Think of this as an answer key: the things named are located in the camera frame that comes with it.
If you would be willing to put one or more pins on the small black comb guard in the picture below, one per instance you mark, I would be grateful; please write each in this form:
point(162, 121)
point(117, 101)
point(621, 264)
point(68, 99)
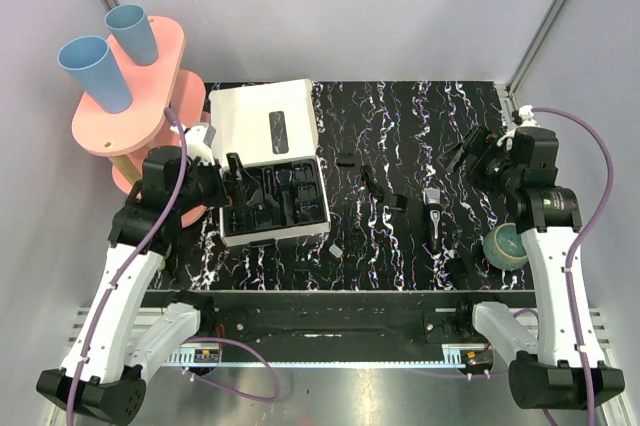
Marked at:
point(345, 162)

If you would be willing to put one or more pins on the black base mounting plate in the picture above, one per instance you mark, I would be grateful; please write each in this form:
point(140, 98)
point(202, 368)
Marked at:
point(342, 326)

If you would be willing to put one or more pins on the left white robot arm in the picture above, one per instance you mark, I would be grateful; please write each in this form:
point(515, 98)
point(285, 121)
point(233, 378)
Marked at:
point(105, 374)

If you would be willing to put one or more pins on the far blue plastic cup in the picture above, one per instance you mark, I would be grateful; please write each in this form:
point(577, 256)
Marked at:
point(130, 26)

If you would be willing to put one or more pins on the small white oil bottle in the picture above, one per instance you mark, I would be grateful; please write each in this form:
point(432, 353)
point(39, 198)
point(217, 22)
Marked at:
point(335, 251)

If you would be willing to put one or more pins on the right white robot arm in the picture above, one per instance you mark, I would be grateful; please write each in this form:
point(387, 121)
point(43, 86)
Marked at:
point(562, 366)

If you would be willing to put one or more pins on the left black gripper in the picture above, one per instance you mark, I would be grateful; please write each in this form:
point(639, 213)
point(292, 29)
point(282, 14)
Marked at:
point(226, 186)

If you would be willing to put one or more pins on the pink tiered wooden shelf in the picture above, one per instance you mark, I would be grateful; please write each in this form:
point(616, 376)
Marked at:
point(126, 138)

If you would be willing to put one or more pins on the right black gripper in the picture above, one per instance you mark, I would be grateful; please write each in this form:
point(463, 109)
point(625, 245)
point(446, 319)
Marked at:
point(481, 142)

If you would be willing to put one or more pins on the green ceramic bowl cup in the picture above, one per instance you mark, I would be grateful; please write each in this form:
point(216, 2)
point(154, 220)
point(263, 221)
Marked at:
point(503, 248)

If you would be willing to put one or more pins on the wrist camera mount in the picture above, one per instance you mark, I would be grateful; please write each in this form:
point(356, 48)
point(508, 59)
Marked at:
point(523, 117)
point(200, 138)

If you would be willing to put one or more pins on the near blue plastic cup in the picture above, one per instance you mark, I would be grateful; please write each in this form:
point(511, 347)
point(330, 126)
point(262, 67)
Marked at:
point(89, 60)

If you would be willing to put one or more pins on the blue plastic cup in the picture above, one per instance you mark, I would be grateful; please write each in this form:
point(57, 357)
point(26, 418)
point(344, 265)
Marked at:
point(89, 60)
point(130, 26)

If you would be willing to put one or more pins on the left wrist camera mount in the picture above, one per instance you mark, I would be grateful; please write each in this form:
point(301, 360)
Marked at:
point(200, 138)

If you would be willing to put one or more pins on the white clipper kit box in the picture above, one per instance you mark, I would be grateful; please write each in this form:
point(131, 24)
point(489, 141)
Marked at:
point(273, 129)

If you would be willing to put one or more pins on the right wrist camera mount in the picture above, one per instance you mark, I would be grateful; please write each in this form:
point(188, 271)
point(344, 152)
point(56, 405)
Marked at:
point(523, 117)

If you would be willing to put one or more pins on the black comb attachment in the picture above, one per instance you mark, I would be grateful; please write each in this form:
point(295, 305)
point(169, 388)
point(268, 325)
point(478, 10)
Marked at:
point(456, 269)

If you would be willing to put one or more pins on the black silver hair clipper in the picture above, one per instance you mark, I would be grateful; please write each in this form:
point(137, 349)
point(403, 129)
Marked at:
point(433, 218)

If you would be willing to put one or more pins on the black power adapter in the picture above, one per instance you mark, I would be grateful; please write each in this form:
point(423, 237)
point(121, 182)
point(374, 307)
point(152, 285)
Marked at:
point(398, 203)

